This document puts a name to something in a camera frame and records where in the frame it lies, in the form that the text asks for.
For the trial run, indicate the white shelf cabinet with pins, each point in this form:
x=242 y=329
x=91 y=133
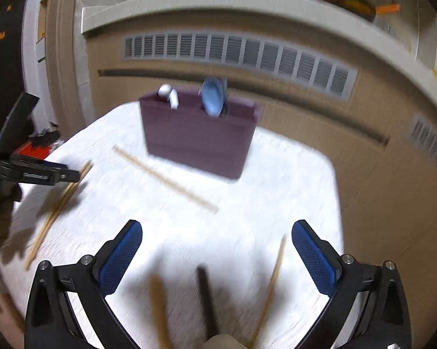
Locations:
x=31 y=43

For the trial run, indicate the wooden kitchen cabinet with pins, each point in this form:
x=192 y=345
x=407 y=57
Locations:
x=385 y=207

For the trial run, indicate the white ceramic spoon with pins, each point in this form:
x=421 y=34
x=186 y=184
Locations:
x=169 y=96

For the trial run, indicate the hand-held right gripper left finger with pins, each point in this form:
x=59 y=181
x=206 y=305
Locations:
x=120 y=258

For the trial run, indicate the white lace tablecloth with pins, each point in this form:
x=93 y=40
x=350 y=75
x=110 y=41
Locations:
x=240 y=196

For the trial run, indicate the wooden chopstick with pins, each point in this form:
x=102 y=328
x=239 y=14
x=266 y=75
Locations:
x=273 y=287
x=158 y=305
x=167 y=181
x=40 y=241
x=66 y=195

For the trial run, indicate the maroon plastic utensil holder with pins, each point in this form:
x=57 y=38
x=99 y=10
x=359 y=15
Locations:
x=196 y=141

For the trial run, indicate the small grey vent grille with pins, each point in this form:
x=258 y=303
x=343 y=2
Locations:
x=431 y=141

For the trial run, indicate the blue plastic spoon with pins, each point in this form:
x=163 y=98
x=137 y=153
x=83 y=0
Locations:
x=211 y=98

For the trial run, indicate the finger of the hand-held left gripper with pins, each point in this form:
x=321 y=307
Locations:
x=51 y=176
x=20 y=123

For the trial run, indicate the long grey vent grille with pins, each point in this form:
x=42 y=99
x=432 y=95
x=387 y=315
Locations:
x=240 y=56

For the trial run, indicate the grey kitchen countertop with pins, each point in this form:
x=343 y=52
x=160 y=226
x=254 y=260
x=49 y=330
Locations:
x=240 y=2

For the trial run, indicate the red doormat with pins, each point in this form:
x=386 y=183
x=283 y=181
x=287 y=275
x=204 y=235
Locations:
x=32 y=152

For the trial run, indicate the brown door frame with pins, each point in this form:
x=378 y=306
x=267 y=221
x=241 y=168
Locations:
x=67 y=61

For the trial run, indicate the dark grey spoon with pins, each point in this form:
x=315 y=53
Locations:
x=207 y=298

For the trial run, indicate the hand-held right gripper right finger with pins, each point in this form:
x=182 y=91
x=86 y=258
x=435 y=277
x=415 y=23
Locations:
x=314 y=258

